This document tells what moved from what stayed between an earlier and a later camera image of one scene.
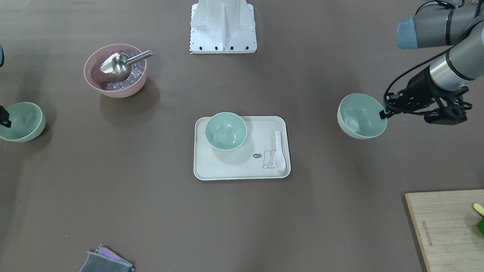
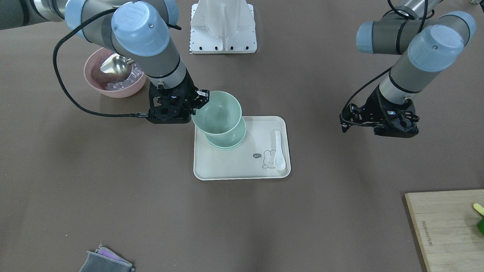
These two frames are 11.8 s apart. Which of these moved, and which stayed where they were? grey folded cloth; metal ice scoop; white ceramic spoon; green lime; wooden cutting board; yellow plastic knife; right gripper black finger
Moved: right gripper black finger
Stayed: green lime; metal ice scoop; grey folded cloth; yellow plastic knife; wooden cutting board; white ceramic spoon
